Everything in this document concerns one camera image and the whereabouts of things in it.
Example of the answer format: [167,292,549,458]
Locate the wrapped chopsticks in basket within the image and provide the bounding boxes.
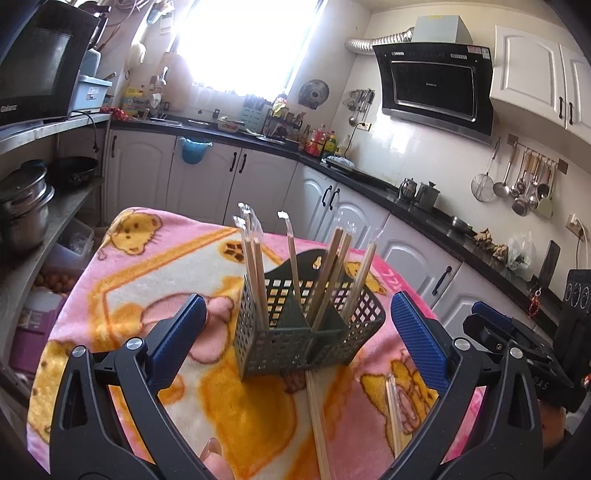
[233,202,270,330]
[277,211,301,307]

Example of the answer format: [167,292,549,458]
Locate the hanging wire strainer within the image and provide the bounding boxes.
[471,138,501,203]

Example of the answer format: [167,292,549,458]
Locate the wrapped chopsticks in basket left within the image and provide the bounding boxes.
[233,202,270,330]

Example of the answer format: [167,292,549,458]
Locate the person's right hand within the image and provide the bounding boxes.
[539,400,570,452]

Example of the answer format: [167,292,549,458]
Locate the stacked steel pots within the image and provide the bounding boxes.
[1,160,55,253]

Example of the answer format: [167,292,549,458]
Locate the blue hanging trash bin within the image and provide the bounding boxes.
[179,137,213,165]

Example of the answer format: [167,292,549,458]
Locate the round wall vent fan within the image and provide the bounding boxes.
[297,79,329,110]

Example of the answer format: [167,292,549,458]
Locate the black wok on shelf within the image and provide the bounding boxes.
[48,156,99,190]

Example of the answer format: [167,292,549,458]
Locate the red sauce bottle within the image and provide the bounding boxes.
[305,124,325,158]

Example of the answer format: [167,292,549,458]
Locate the white upper cabinet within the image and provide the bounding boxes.
[490,25,590,145]

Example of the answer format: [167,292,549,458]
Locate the person's left hand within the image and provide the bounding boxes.
[199,438,235,480]

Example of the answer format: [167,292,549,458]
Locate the wrapped chopsticks on blanket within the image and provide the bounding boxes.
[386,375,404,457]
[305,371,332,480]

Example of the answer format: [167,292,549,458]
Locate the wrapped chopsticks in basket right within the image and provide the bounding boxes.
[277,211,301,307]

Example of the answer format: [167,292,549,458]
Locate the chopstick pair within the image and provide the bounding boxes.
[307,222,356,331]

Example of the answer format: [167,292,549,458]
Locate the blue plastic storage box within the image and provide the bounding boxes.
[70,74,112,110]

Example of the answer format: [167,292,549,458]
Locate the dark green utensil basket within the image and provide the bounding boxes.
[233,249,386,379]

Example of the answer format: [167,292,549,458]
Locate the black microwave oven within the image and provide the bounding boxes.
[1,1,98,128]

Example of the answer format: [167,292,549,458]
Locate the black range hood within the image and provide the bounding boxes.
[373,42,494,144]

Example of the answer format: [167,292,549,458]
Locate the pink cartoon blanket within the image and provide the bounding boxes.
[26,207,486,480]

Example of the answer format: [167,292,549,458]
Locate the steel kettle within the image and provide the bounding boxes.
[399,178,418,202]

